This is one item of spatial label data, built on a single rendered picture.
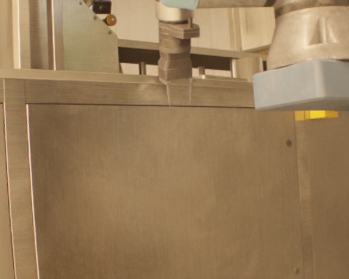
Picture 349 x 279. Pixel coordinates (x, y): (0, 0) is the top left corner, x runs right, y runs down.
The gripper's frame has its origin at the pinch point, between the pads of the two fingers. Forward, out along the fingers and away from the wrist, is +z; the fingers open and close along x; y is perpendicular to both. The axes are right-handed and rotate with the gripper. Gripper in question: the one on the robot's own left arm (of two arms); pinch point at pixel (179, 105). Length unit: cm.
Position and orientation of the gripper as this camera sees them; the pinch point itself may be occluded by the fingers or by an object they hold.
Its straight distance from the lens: 151.1
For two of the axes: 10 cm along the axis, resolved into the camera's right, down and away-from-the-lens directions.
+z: 0.1, 9.3, 3.7
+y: -4.0, -3.4, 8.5
